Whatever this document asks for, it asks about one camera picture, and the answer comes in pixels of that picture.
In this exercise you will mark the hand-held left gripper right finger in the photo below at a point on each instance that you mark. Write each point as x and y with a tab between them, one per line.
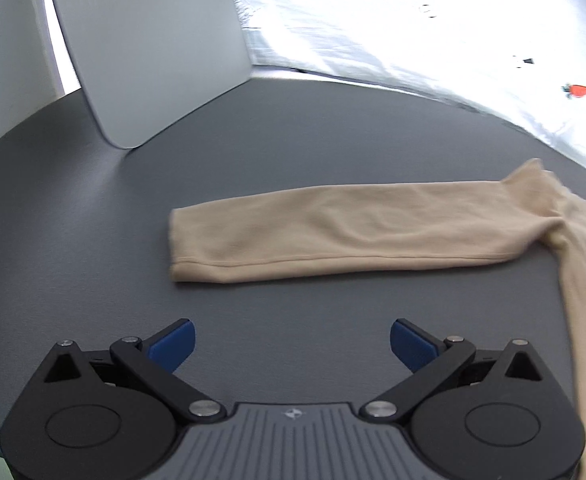
410	342

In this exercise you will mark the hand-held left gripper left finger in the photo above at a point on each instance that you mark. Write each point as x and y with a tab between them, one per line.
175	342

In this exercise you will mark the beige long-sleeved shirt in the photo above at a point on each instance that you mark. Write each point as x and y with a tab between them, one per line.
323	230

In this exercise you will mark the grey flat board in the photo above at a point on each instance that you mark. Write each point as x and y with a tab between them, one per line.
148	45

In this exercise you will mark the white printed bed sheet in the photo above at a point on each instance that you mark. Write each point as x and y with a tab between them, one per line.
423	35

